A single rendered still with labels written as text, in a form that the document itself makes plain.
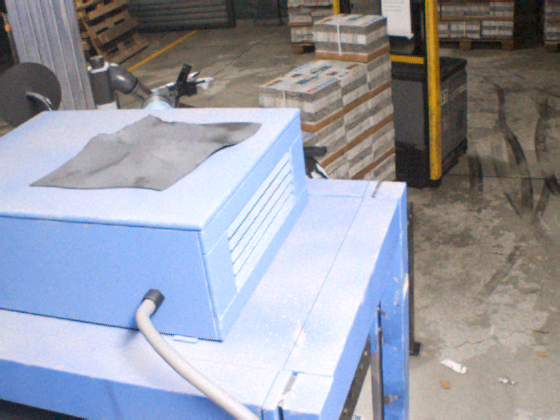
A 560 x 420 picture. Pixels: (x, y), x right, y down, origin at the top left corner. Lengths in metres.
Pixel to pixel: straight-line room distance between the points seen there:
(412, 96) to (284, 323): 3.88
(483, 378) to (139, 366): 2.41
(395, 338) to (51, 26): 1.78
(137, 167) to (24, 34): 1.68
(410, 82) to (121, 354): 3.97
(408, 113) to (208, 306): 4.00
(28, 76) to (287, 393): 1.08
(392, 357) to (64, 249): 0.83
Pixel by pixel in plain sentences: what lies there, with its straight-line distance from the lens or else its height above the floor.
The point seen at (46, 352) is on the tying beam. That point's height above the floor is 1.55.
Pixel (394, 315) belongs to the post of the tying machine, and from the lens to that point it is 1.51.
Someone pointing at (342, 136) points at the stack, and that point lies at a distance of 3.94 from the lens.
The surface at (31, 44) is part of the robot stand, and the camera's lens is 2.71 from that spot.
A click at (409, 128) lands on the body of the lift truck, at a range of 4.92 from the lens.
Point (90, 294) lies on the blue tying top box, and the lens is 1.08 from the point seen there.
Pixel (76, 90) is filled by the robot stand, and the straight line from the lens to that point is 2.75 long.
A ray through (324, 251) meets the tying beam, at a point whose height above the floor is 1.54.
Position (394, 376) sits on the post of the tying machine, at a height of 1.08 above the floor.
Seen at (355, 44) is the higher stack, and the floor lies 1.17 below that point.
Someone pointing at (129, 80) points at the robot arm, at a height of 1.39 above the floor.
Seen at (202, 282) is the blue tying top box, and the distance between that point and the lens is 0.95.
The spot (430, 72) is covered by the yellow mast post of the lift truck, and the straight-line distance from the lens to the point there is 4.53.
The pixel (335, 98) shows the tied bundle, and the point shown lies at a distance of 3.83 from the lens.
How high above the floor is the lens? 2.16
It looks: 27 degrees down
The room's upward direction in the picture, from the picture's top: 7 degrees counter-clockwise
